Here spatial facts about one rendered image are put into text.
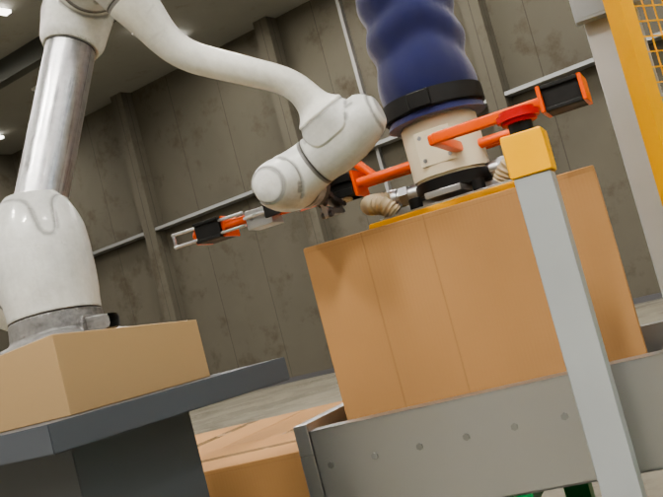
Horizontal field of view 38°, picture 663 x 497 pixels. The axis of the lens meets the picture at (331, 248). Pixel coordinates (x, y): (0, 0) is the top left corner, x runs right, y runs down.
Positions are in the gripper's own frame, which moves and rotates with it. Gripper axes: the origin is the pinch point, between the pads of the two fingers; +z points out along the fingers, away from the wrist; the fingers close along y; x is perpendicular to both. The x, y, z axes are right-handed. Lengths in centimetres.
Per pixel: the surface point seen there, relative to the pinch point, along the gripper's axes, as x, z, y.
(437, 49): 32.1, -9.2, -20.9
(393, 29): 24.4, -10.4, -28.1
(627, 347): 53, -21, 47
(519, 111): 50, -55, 4
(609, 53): 63, 93, -27
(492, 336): 29, -23, 39
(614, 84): 62, 93, -17
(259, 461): -26, -22, 53
